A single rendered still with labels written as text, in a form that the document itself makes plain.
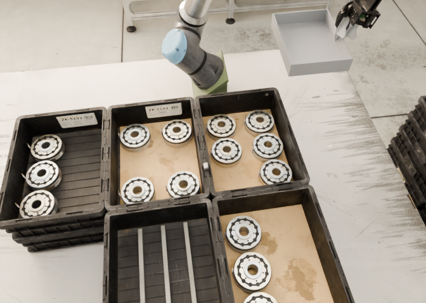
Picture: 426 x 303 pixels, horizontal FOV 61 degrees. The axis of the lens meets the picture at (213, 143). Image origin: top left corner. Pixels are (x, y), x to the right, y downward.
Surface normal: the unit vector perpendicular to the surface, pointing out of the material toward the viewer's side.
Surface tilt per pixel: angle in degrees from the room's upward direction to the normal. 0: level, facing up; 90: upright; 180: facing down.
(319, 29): 1
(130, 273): 0
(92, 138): 0
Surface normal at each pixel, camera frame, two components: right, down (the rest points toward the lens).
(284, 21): 0.11, 0.80
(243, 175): 0.00, -0.58
